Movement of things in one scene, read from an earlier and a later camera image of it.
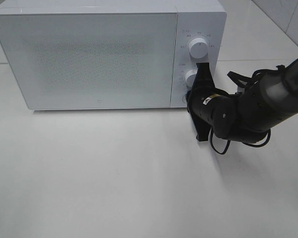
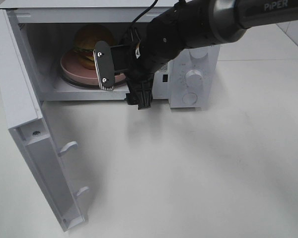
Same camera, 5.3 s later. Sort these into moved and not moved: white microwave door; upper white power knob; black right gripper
Moved: black right gripper; white microwave door
Not moved: upper white power knob
